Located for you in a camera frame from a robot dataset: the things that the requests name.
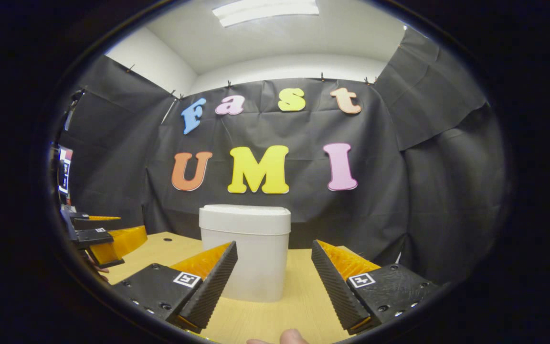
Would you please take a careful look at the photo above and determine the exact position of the white desktop garbage bin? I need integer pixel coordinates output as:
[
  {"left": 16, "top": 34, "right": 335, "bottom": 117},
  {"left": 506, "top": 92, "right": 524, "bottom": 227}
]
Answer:
[{"left": 199, "top": 204, "right": 291, "bottom": 302}]

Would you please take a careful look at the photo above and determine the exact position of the wooden desktop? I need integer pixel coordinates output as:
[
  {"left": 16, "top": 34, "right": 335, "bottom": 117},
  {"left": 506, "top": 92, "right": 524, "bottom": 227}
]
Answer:
[{"left": 106, "top": 232, "right": 385, "bottom": 344}]

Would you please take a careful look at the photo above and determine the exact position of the ceiling light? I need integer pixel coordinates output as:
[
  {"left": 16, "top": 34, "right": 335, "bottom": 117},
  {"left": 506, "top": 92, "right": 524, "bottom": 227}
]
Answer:
[{"left": 212, "top": 0, "right": 320, "bottom": 28}]

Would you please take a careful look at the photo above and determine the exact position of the black backdrop cloth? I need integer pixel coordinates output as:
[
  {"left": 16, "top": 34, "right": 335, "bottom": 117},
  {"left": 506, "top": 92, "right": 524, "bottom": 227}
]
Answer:
[{"left": 58, "top": 29, "right": 507, "bottom": 282}]

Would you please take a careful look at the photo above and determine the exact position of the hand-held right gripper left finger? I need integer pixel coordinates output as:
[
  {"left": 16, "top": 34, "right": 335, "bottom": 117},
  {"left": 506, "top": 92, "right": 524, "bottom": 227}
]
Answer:
[{"left": 112, "top": 240, "right": 238, "bottom": 333}]

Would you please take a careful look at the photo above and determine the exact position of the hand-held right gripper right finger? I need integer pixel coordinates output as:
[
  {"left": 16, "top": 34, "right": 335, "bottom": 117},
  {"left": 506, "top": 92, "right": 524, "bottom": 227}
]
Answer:
[{"left": 311, "top": 240, "right": 443, "bottom": 335}]

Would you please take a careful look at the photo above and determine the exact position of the computer monitor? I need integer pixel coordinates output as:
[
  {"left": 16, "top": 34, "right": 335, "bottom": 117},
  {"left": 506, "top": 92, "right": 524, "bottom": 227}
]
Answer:
[{"left": 58, "top": 146, "right": 73, "bottom": 194}]

